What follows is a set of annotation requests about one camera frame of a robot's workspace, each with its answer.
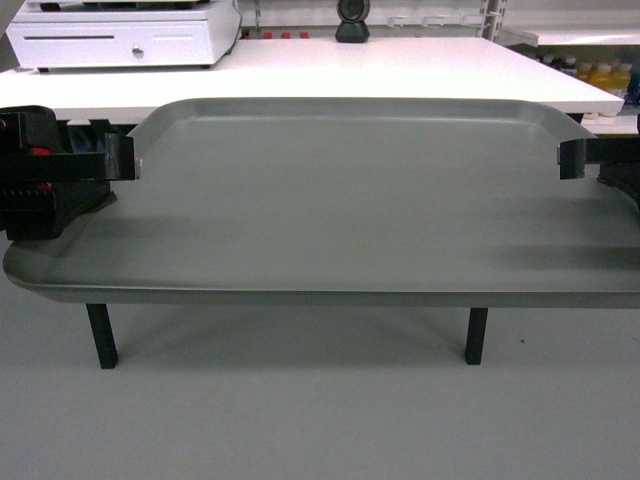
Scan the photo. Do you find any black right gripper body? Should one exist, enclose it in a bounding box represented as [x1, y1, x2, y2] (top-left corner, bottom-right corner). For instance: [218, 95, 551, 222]
[598, 134, 639, 207]

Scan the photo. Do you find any orange juice bottle front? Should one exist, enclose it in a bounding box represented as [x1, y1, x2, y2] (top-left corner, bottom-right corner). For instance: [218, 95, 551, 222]
[589, 63, 632, 99]

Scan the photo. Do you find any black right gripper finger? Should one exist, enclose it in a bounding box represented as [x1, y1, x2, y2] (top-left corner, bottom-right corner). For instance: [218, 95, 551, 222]
[557, 137, 639, 180]

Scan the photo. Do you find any grey silver serving tray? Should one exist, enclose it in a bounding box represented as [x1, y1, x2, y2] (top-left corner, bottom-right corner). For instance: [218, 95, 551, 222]
[4, 98, 639, 308]

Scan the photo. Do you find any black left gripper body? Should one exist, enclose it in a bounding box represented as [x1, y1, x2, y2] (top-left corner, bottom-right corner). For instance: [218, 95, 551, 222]
[1, 105, 116, 241]

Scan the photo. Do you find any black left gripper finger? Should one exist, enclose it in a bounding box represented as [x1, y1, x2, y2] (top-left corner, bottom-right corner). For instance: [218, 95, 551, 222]
[1, 133, 141, 181]

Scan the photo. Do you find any white checkout table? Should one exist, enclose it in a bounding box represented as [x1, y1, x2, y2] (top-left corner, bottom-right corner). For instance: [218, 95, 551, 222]
[0, 37, 626, 370]

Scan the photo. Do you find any white cash drawer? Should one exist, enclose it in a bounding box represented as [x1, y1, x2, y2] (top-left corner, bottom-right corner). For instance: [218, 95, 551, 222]
[7, 1, 242, 70]

